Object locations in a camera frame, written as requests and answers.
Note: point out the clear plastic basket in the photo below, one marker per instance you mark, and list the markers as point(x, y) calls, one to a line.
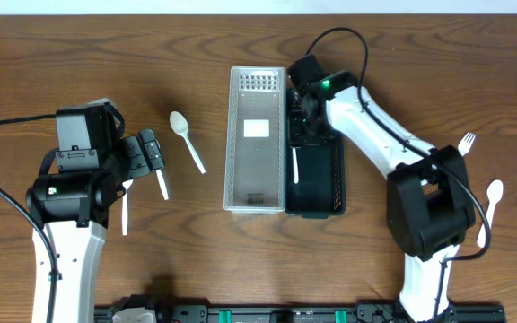
point(254, 181)

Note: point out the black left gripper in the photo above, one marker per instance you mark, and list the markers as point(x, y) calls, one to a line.
point(144, 153)

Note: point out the dark green plastic basket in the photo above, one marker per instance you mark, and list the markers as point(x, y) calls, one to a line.
point(321, 191)

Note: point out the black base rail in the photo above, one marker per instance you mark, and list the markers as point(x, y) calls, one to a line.
point(142, 308)

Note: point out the white plastic spoon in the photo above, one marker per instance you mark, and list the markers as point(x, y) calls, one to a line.
point(125, 207)
point(180, 126)
point(162, 184)
point(494, 194)

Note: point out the white plastic fork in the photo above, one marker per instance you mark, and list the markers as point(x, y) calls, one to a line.
point(296, 176)
point(466, 143)

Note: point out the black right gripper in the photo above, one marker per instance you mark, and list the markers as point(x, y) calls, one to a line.
point(297, 120)

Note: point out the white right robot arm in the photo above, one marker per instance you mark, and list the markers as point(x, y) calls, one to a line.
point(429, 203)

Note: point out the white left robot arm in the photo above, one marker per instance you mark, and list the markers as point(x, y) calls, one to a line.
point(74, 209)

